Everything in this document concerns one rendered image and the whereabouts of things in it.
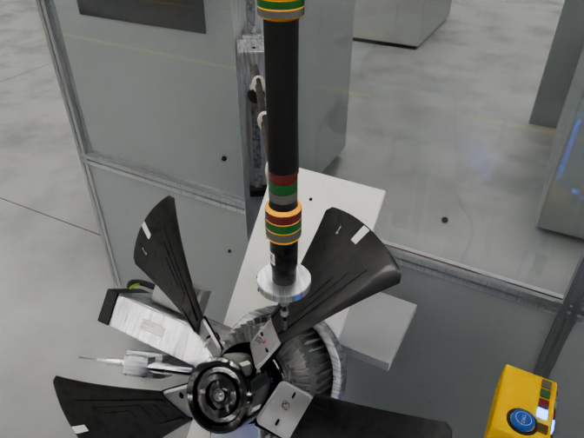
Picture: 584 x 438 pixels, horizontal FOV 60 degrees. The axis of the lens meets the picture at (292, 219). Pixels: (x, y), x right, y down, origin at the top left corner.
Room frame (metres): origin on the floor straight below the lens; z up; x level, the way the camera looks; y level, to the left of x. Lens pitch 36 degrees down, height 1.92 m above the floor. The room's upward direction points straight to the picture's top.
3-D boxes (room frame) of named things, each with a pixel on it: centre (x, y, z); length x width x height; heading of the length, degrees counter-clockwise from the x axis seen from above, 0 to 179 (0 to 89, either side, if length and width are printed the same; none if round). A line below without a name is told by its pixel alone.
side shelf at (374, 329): (1.03, -0.15, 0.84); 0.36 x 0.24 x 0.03; 62
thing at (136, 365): (0.66, 0.31, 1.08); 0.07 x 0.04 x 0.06; 72
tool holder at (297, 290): (0.50, 0.01, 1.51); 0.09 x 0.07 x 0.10; 7
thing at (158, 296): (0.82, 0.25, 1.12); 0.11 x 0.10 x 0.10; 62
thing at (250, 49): (1.11, 0.08, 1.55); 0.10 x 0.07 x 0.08; 7
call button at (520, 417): (0.54, -0.43, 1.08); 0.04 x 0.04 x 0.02
